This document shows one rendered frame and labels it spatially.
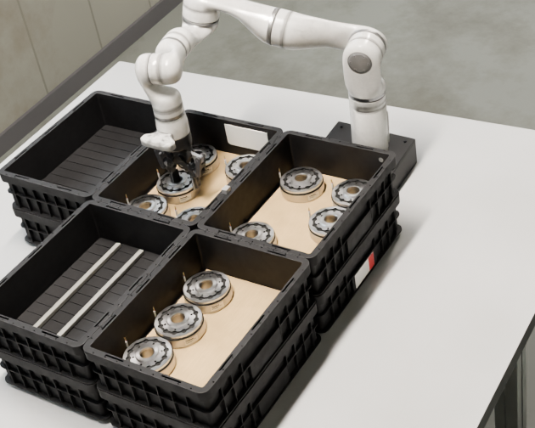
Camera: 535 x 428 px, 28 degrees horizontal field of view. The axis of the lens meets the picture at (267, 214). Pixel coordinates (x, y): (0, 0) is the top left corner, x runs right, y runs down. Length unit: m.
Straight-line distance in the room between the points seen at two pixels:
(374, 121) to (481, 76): 1.88
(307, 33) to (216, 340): 0.81
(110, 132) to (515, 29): 2.37
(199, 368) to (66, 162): 0.89
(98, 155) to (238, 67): 2.02
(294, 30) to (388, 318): 0.72
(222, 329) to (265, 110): 1.04
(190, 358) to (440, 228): 0.74
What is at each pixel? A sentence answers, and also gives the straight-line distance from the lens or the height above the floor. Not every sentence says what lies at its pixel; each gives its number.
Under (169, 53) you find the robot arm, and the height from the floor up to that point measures 1.22.
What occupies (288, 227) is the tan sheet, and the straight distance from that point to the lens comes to 2.43.
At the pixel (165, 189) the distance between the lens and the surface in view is 2.58.
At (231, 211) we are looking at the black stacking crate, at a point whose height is 0.89.
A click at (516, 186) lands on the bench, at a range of 2.70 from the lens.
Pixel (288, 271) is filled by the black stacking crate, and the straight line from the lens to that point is 2.21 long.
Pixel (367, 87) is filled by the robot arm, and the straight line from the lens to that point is 2.57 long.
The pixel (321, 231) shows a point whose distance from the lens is 2.35.
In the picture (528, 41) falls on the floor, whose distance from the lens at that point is 4.71.
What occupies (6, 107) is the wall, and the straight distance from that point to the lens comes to 4.58.
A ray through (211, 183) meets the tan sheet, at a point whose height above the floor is 0.83.
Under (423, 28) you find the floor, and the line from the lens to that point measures 4.87.
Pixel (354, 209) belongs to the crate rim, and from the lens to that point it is 2.30.
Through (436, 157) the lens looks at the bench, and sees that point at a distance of 2.81.
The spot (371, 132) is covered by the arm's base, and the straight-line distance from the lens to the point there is 2.65.
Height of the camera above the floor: 2.33
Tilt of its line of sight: 37 degrees down
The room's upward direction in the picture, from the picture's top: 11 degrees counter-clockwise
